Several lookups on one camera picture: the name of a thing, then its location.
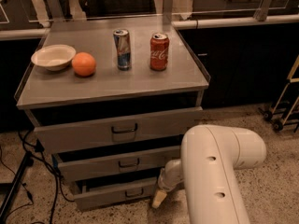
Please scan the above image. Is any grey bottom drawer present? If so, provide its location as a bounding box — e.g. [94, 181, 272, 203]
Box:
[74, 177, 157, 211]

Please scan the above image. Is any yellow wheeled cart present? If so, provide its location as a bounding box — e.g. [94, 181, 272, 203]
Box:
[259, 55, 299, 132]

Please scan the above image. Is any black floor cable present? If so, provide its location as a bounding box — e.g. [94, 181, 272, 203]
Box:
[0, 129, 78, 224]

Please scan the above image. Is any red cola can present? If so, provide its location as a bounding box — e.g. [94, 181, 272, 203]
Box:
[150, 33, 169, 71]

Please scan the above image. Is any grey drawer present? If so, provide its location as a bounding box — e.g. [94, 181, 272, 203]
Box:
[58, 146, 180, 182]
[74, 177, 157, 211]
[35, 106, 202, 153]

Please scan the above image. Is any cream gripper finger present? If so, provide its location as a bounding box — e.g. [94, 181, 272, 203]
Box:
[151, 189, 167, 208]

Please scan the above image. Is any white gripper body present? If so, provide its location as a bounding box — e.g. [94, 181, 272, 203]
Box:
[158, 170, 183, 192]

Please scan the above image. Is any white bowl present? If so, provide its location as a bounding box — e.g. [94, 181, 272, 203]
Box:
[31, 45, 76, 71]

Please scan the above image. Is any white horizontal rail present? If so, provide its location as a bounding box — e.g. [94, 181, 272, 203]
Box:
[0, 15, 299, 41]

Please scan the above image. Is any grey middle drawer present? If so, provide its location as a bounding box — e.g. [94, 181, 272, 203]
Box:
[58, 146, 180, 182]

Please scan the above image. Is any black tripod leg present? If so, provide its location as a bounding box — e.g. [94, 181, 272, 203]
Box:
[0, 151, 33, 224]

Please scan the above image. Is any blue silver energy drink can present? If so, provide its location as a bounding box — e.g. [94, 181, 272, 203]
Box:
[113, 29, 131, 71]

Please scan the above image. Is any grey metal post right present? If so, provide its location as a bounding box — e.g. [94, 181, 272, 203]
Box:
[253, 0, 272, 21]

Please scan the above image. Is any orange fruit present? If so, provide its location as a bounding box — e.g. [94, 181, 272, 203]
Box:
[72, 52, 96, 77]

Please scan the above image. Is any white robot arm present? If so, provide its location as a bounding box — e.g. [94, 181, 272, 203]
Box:
[152, 125, 266, 224]

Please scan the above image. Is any grey metal post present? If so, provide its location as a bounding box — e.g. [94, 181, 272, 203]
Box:
[162, 0, 173, 24]
[47, 0, 64, 22]
[253, 0, 272, 21]

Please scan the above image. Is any grey metal drawer cabinet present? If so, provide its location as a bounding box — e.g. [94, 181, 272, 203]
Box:
[14, 15, 211, 212]

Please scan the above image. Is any grey top drawer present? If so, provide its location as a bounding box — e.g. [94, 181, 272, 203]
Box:
[35, 106, 202, 153]

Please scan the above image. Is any grey metal post left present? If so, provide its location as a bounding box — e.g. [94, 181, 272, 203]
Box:
[47, 0, 64, 22]

